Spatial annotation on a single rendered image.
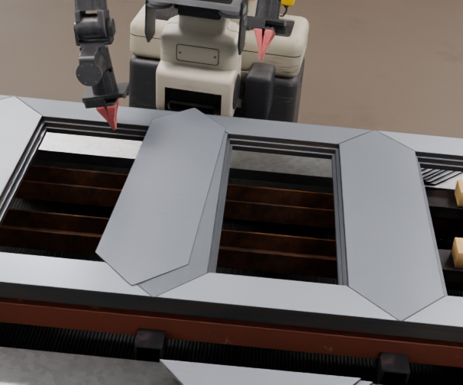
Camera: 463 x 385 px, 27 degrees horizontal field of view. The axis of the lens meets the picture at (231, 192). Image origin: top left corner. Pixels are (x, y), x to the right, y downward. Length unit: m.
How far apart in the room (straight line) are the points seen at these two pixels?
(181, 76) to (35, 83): 1.86
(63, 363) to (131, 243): 0.28
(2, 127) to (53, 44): 2.63
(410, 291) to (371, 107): 2.70
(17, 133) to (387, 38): 3.31
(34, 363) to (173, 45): 1.23
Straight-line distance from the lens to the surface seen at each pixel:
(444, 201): 2.28
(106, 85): 2.20
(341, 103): 4.47
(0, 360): 1.77
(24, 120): 2.32
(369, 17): 5.54
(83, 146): 2.55
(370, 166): 2.21
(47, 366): 1.75
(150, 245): 1.87
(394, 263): 1.90
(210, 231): 1.92
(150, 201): 2.00
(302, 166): 2.52
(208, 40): 2.69
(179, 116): 2.34
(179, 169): 2.12
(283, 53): 2.94
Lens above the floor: 1.91
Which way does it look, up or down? 31 degrees down
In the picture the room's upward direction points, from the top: 5 degrees clockwise
